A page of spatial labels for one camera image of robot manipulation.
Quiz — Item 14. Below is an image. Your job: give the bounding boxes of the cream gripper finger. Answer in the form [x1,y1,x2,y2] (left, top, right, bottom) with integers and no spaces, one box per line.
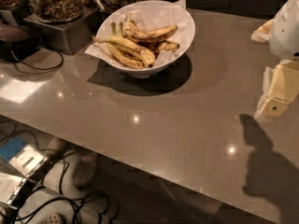
[251,20,273,43]

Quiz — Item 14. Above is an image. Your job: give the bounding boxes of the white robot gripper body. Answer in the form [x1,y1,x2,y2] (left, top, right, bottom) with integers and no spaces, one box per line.
[269,0,299,60]

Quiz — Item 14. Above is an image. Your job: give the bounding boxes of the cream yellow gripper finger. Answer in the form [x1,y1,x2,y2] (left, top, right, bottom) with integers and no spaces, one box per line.
[254,60,299,121]

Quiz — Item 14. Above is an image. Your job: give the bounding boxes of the spotted yellow banana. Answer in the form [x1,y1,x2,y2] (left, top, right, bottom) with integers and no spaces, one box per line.
[122,13,178,43]

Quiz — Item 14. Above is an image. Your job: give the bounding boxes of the right dark spotted banana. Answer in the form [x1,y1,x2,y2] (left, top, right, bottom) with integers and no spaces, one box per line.
[149,40,180,53]

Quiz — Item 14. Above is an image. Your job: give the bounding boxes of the white paper bowl liner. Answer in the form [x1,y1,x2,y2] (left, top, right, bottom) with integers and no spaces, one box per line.
[84,0,188,69]

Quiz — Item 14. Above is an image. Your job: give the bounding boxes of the front long yellow banana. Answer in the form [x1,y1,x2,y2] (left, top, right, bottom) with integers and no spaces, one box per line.
[93,36,156,67]

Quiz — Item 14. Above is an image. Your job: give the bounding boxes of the white ceramic bowl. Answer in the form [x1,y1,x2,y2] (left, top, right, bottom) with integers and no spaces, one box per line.
[95,0,196,79]

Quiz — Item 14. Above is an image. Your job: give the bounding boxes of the lower curved yellow banana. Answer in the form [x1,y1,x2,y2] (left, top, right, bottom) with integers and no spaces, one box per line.
[107,44,144,69]

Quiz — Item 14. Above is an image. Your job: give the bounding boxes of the grey metal stand box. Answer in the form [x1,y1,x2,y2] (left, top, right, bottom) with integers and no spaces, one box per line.
[24,7,102,55]

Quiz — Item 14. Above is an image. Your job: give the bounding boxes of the grey clog shoe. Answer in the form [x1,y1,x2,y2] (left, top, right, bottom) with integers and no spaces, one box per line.
[45,137,67,160]
[73,152,97,189]

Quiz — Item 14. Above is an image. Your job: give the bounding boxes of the glass jar of nuts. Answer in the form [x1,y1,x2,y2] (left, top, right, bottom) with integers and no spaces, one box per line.
[28,0,83,23]

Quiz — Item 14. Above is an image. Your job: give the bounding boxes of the dark brown round appliance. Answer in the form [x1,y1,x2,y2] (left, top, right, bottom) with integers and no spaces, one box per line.
[0,20,40,62]

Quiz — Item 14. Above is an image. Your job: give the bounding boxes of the blue and silver device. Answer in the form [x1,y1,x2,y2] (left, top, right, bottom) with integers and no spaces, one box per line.
[0,136,48,178]

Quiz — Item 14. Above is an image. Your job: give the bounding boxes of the black appliance power cable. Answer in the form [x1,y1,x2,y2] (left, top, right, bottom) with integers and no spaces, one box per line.
[0,38,64,72]

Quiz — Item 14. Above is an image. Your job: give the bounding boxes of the black floor cable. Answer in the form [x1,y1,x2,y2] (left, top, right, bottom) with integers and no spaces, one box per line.
[0,119,120,224]

